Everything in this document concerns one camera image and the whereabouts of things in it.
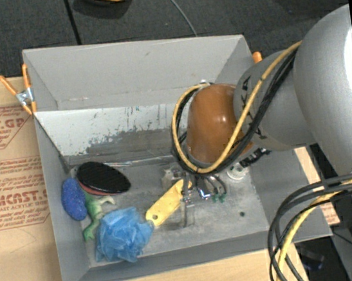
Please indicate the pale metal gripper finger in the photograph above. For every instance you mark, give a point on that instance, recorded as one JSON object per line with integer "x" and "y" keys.
{"x": 188, "y": 209}
{"x": 171, "y": 177}

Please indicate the blue mesh bath pouf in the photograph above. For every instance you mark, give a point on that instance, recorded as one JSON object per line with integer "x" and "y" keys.
{"x": 122, "y": 235}

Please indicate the grey metal bin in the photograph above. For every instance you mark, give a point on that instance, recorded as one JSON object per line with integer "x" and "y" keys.
{"x": 128, "y": 78}

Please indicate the brown cardboard board red print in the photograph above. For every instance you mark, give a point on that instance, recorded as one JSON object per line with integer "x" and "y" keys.
{"x": 12, "y": 179}

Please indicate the blue oval sponge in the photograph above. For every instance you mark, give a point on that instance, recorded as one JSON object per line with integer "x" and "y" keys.
{"x": 73, "y": 199}

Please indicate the black cylinder on white bracket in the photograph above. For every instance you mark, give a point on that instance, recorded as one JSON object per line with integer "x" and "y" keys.
{"x": 249, "y": 159}

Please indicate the green toy animal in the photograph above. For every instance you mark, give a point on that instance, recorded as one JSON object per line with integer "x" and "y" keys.
{"x": 94, "y": 209}

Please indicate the yellow flat plastic tag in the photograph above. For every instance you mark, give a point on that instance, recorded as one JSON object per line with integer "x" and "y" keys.
{"x": 167, "y": 203}

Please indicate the black and red oval disc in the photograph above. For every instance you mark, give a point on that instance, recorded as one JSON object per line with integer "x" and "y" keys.
{"x": 103, "y": 178}

